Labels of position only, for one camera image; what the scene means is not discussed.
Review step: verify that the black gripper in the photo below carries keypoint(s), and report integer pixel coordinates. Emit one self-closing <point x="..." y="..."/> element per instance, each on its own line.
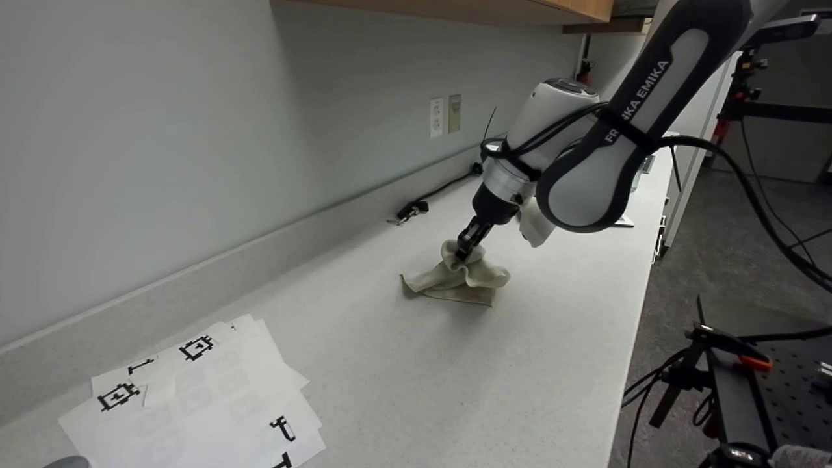
<point x="494" y="209"/>

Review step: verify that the beige cloth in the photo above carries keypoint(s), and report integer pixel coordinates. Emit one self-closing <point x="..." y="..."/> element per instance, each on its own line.
<point x="471" y="282"/>

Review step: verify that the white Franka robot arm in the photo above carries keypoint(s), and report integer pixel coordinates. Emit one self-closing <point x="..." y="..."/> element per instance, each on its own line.
<point x="606" y="165"/>

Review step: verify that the checkerboard calibration board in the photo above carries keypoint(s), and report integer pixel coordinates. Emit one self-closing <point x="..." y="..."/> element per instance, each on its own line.
<point x="624" y="225"/>

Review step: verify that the red black clamp pole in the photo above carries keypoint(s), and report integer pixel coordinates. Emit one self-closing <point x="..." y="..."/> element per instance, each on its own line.
<point x="586" y="69"/>

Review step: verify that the white paper black markers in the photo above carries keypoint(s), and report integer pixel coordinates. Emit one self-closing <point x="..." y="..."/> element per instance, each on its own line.
<point x="235" y="353"/>
<point x="198" y="433"/>

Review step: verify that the orange clamp lever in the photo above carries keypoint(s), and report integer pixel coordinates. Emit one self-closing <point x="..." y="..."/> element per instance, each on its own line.
<point x="754" y="361"/>

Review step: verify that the black perforated breadboard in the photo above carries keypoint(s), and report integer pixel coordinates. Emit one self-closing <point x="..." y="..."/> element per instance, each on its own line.
<point x="802" y="391"/>

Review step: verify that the grey padded object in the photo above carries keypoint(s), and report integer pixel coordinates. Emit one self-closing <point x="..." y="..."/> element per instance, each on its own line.
<point x="802" y="459"/>

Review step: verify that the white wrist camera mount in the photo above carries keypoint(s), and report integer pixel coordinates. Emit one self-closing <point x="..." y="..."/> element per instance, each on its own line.
<point x="537" y="226"/>

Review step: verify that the white wall outlet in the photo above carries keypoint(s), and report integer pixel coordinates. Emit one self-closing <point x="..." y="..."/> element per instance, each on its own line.
<point x="436" y="118"/>

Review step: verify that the grey wall plate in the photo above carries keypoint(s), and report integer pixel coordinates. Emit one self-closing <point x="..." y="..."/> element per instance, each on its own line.
<point x="453" y="113"/>

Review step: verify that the wooden wall cabinet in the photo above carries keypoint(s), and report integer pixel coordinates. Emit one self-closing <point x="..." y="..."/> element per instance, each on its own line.
<point x="520" y="8"/>

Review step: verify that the black articulated camera stand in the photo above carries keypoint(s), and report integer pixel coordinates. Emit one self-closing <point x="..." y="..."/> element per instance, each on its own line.
<point x="729" y="399"/>

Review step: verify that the black red camera tripod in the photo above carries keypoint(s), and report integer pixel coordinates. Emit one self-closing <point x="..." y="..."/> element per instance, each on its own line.
<point x="742" y="86"/>

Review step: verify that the black stereo camera bar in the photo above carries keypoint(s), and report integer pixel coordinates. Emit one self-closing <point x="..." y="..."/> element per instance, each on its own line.
<point x="793" y="27"/>

